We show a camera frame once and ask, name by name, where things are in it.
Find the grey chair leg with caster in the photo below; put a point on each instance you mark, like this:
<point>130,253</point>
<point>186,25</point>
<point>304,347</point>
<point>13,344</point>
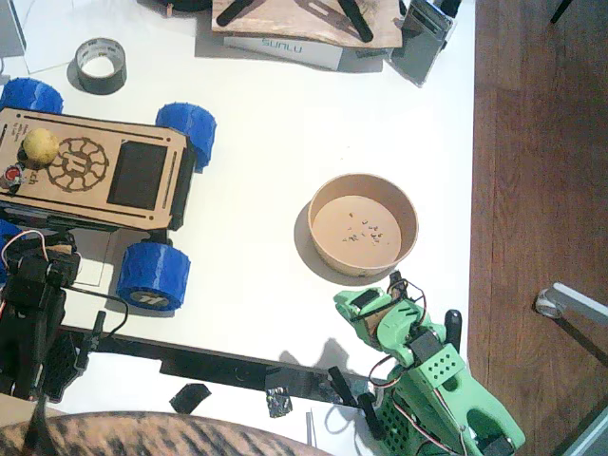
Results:
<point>575,299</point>

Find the black round object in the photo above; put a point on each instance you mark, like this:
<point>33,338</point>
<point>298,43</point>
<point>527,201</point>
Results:
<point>185,4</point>

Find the yellow ball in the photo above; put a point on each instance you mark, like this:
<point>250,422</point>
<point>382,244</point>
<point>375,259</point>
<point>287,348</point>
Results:
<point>41,146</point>

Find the grey duct tape roll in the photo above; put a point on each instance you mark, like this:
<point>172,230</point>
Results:
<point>114,71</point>

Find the thin black chair leg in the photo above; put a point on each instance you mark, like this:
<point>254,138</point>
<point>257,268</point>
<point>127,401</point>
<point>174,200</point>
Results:
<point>561,10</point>

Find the brown wooden board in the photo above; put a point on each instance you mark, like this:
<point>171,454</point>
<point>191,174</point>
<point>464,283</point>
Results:
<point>285,19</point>

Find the crumpled dark foil piece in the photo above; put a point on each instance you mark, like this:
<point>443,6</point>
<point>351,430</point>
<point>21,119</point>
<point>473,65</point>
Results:
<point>278,403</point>

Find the grey metal edge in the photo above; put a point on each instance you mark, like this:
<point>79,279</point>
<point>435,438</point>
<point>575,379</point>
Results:
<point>589,437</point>

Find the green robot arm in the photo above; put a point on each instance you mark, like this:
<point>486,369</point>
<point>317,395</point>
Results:
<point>475,394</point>

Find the black table clamp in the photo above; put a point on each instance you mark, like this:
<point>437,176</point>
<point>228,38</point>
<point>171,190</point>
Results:
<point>92,339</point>
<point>341,385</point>
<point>371,418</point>

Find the blue ribbed rover wheel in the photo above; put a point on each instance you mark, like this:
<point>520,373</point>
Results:
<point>5,233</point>
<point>33,95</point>
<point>190,128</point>
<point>152,271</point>

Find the black flat stick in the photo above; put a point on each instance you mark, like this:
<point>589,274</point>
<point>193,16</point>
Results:
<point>356,19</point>
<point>235,12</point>

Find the black tape piece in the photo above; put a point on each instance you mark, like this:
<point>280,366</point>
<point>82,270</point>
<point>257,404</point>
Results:
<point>190,398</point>

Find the long black bar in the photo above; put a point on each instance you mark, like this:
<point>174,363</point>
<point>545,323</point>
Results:
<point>214,361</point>

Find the striped brown fabric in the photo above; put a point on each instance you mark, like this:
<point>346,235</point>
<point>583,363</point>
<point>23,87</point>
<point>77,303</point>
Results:
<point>142,434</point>

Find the small wrist camera board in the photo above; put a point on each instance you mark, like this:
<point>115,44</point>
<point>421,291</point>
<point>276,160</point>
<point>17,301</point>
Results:
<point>398,285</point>

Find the brown paper bowl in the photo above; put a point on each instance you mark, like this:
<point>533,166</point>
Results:
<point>361,223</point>

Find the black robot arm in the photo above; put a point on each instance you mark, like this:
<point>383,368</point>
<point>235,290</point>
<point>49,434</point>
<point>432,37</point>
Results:
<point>28,309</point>

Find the white SUNLU box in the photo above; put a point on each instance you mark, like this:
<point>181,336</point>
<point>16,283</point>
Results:
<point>304,52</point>

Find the white grey box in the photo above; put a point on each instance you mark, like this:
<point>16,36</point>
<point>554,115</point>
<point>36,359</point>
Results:
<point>9,28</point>

